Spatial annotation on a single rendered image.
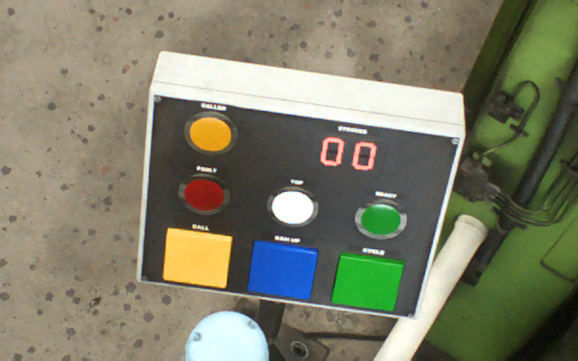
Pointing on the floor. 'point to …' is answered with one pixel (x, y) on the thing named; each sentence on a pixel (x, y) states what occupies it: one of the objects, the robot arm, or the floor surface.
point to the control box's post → (269, 318)
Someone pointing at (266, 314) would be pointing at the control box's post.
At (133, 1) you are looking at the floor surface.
